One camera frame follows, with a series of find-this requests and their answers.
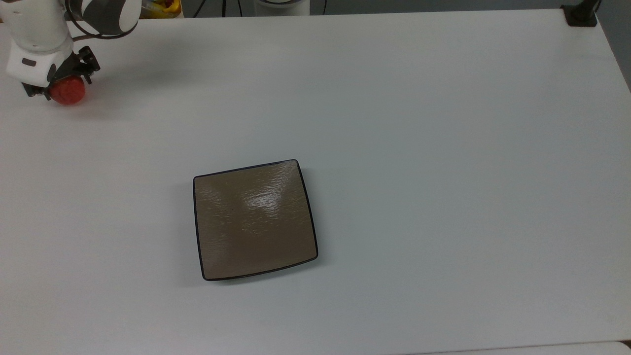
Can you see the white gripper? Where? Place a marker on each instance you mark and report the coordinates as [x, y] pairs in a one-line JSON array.
[[32, 66]]

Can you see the red apple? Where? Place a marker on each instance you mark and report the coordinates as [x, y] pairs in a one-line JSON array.
[[69, 93]]

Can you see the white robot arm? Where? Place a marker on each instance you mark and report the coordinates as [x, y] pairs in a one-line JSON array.
[[29, 19]]

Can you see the square brown ceramic plate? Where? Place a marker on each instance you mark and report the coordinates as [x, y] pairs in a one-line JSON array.
[[254, 221]]

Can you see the yellow toy object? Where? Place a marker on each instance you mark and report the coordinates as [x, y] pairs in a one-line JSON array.
[[160, 7]]

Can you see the black table clamp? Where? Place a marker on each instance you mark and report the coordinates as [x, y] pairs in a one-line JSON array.
[[581, 15]]

